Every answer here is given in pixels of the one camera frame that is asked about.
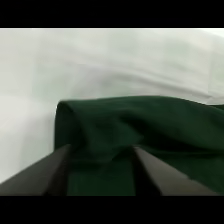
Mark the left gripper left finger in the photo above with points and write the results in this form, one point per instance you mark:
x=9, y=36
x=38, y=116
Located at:
x=40, y=175

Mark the dark green garment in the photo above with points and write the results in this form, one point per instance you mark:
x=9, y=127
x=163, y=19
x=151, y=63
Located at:
x=133, y=126

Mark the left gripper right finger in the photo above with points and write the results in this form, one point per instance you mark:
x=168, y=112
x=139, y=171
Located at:
x=163, y=176

